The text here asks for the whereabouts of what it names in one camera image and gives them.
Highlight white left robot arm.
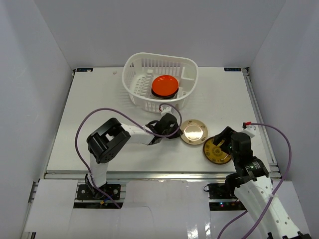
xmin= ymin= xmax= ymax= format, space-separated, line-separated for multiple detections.
xmin=85 ymin=113 xmax=183 ymax=199

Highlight left blue corner label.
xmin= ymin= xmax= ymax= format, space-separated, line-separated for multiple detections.
xmin=76 ymin=68 xmax=93 ymax=72

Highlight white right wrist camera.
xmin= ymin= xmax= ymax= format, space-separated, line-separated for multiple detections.
xmin=241 ymin=121 xmax=257 ymax=138

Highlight beige round calligraphy plate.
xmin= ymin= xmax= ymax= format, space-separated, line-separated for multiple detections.
xmin=180 ymin=119 xmax=208 ymax=145

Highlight white plastic dish basket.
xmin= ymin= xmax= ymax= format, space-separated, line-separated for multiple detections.
xmin=122 ymin=52 xmax=199 ymax=113

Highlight black round plate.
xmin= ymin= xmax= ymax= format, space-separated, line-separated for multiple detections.
xmin=151 ymin=89 xmax=178 ymax=100

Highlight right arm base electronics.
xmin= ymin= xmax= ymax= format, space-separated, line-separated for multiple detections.
xmin=203 ymin=183 xmax=246 ymax=211

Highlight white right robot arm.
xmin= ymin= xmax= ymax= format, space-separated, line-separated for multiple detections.
xmin=213 ymin=122 xmax=311 ymax=239

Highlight blue corner label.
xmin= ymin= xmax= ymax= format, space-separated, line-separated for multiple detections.
xmin=76 ymin=68 xmax=93 ymax=72
xmin=224 ymin=67 xmax=242 ymax=72

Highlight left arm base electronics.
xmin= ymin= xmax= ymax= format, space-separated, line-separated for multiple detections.
xmin=75 ymin=184 xmax=121 ymax=205

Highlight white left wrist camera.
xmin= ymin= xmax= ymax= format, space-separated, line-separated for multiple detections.
xmin=160 ymin=106 xmax=173 ymax=116

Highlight brown yellow round plate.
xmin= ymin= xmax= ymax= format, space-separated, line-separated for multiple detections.
xmin=203 ymin=137 xmax=232 ymax=165

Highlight right blue corner label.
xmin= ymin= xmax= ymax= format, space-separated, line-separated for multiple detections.
xmin=224 ymin=67 xmax=242 ymax=72

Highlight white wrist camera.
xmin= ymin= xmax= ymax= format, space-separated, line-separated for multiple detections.
xmin=160 ymin=106 xmax=173 ymax=116
xmin=241 ymin=121 xmax=257 ymax=138

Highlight orange round plate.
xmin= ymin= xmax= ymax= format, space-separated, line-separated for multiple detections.
xmin=151 ymin=75 xmax=179 ymax=95

